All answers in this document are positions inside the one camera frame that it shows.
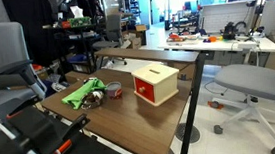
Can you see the green cloth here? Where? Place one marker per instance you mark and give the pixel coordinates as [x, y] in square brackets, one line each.
[75, 98]

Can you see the wooden box with red drawer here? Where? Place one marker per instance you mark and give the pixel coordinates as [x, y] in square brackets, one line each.
[155, 83]

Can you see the red and silver tin can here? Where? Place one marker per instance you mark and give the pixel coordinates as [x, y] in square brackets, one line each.
[114, 90]

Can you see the cardboard box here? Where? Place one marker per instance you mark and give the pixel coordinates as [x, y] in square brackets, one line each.
[135, 37]

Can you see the grey chair in background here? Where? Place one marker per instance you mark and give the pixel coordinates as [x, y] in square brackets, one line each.
[113, 32]

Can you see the shiny metal bowl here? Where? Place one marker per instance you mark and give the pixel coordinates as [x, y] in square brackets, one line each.
[92, 100]

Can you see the black metal shelf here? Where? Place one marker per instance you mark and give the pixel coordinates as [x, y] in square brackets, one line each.
[74, 46]

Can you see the green tissue box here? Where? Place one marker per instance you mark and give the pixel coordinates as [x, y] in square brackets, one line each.
[79, 22]

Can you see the white pegboard panel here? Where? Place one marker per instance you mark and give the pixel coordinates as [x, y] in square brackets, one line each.
[214, 17]

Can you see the black device on white desk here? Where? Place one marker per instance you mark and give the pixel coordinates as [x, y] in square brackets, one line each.
[229, 31]

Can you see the white desk with clutter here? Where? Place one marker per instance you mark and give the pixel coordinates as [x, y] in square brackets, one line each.
[248, 46]

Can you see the grey office chair right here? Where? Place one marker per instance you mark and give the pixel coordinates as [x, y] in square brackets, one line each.
[253, 82]

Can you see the grey office chair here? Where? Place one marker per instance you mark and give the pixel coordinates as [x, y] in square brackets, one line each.
[253, 82]
[19, 85]

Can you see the grey office chair left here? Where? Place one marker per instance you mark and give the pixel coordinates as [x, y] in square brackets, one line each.
[19, 85]

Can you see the black equipment foreground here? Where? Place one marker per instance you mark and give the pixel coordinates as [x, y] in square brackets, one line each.
[31, 132]

